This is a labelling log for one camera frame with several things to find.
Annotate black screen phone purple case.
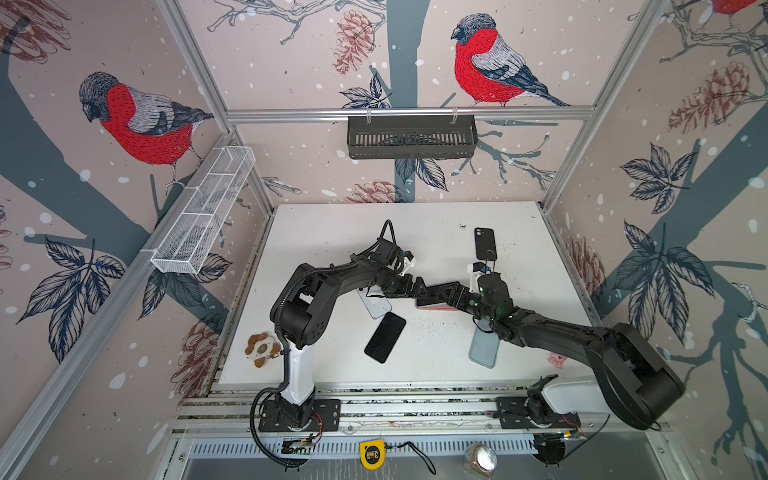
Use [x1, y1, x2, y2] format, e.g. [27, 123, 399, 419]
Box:
[364, 312, 407, 364]

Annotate pink phone case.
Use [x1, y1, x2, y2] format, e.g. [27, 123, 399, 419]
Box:
[416, 299, 455, 311]

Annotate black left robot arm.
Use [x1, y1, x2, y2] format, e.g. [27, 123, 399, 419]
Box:
[249, 219, 427, 471]

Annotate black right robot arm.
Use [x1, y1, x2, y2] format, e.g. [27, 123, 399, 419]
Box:
[408, 273, 685, 430]

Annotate light blue phone case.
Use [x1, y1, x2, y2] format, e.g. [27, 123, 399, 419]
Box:
[468, 328, 500, 369]

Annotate pink small object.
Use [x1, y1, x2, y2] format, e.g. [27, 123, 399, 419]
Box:
[548, 353, 568, 369]

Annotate brown paw shaped toy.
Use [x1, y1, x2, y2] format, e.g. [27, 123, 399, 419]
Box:
[244, 332, 282, 368]

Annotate yellow tape measure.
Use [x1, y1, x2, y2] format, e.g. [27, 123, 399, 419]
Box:
[359, 439, 387, 471]

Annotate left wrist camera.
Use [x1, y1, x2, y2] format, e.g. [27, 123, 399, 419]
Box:
[383, 240, 415, 275]

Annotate white phone camera up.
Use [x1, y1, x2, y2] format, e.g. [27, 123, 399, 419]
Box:
[357, 286, 392, 320]

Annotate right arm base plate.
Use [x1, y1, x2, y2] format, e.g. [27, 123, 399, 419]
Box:
[493, 396, 581, 430]

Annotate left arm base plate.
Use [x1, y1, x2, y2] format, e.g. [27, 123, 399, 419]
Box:
[258, 396, 341, 433]

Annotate black wire wall basket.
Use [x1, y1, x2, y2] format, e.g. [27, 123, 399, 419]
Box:
[347, 115, 478, 160]

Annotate white mesh wall shelf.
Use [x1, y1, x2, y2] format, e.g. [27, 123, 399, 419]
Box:
[151, 146, 255, 275]

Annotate horizontal aluminium rail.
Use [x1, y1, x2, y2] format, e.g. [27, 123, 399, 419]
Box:
[225, 106, 596, 125]

